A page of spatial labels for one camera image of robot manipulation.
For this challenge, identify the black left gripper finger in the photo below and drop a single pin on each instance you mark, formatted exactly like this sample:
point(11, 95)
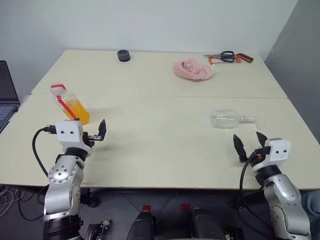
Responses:
point(102, 128)

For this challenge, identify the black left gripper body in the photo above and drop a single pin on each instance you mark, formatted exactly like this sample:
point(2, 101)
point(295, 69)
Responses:
point(87, 138)

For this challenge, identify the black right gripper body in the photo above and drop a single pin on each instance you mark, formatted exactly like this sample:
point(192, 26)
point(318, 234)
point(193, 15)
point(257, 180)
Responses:
point(261, 151)

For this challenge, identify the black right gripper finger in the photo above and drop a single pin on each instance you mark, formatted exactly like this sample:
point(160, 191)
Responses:
point(261, 139)
point(240, 150)

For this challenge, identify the orange juice bottle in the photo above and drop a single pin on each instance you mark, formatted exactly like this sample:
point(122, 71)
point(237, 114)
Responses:
point(80, 112)

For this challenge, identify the white cap with red tape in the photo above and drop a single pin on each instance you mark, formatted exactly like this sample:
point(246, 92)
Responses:
point(58, 89)

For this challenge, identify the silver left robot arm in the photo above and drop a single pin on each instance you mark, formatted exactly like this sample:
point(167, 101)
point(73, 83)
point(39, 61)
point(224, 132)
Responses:
point(60, 175)

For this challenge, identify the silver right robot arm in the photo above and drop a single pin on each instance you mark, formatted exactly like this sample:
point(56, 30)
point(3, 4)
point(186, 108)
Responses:
point(282, 190)

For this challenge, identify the black table leg caster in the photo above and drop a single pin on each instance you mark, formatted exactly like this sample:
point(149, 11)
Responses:
point(90, 198)

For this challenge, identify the blue jeans of bystander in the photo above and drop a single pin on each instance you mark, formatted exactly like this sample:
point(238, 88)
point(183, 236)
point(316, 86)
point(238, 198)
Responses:
point(312, 205)

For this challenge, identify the dark rounded shape red tag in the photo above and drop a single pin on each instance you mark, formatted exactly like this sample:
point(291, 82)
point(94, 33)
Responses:
point(142, 225)
point(205, 225)

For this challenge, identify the pink fluffy cloth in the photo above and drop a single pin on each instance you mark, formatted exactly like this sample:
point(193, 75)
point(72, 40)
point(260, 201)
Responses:
point(192, 70)

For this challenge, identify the dark laptop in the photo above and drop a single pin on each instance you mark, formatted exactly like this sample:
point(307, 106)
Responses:
point(7, 87)

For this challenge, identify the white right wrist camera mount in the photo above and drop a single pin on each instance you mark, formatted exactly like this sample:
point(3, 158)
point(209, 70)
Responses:
point(280, 150)

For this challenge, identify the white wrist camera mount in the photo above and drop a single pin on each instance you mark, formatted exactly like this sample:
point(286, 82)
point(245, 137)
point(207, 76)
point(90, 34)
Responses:
point(68, 132)
point(280, 150)

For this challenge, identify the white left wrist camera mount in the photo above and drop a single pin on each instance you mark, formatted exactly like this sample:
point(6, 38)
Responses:
point(68, 132)

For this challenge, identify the black bracket with white knob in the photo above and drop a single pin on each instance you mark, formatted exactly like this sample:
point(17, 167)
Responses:
point(235, 235)
point(96, 231)

